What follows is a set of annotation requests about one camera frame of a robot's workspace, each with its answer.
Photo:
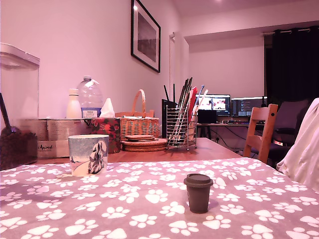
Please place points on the square cork coaster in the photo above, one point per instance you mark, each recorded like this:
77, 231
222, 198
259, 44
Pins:
139, 137

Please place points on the illustrated white blue mug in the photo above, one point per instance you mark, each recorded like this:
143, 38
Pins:
82, 154

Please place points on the clear container with white lid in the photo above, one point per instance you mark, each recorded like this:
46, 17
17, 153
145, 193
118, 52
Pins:
22, 87

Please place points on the paw-print fleece cloth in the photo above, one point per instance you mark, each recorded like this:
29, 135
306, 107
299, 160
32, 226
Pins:
74, 199

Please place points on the white bottle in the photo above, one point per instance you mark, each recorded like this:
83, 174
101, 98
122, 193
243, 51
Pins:
73, 107

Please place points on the computer monitor bright screen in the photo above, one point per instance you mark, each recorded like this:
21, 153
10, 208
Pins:
219, 104

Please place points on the small black screen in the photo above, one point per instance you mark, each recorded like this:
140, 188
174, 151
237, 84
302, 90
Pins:
207, 117

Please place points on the white blanket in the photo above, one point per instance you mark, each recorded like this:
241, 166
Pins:
304, 149

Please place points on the long black utensil stick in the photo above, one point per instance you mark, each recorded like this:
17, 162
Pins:
190, 85
184, 87

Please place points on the brown dry pet food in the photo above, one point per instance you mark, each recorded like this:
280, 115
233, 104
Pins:
17, 149

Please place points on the white curtain rod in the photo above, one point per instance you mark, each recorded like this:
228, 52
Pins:
268, 33

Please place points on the computer monitor dark screen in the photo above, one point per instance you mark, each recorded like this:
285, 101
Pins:
246, 107

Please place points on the printed cardboard pet food box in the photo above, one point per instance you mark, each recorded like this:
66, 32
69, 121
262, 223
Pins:
49, 129

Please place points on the black plastic scoop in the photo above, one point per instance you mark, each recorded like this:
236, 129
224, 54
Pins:
7, 117

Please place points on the black router with antennas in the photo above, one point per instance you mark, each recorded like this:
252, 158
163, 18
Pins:
164, 119

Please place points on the red spatula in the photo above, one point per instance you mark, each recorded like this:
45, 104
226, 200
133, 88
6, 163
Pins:
193, 99

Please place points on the red floral tissue box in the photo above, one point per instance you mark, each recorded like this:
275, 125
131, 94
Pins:
109, 129

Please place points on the backlit keyboard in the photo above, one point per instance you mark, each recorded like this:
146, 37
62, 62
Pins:
236, 122

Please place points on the black framed picture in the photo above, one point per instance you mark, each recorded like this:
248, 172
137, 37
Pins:
147, 37

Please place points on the white tissue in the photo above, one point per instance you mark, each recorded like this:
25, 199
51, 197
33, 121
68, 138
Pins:
107, 109

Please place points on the large clear water bottle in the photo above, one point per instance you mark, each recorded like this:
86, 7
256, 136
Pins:
89, 99

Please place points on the blue-tipped white utensil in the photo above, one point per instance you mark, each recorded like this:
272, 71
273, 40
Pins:
200, 94

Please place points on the dark brown coffee capsule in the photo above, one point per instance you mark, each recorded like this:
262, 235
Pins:
198, 199

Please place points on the dark curtain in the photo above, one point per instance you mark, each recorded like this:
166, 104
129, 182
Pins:
294, 69

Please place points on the wooden chair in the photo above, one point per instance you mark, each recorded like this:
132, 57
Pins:
268, 129

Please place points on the wooden desk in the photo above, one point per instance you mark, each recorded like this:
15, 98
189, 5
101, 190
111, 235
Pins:
224, 124

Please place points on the dark office chair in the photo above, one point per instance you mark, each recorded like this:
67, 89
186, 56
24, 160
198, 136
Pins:
289, 112

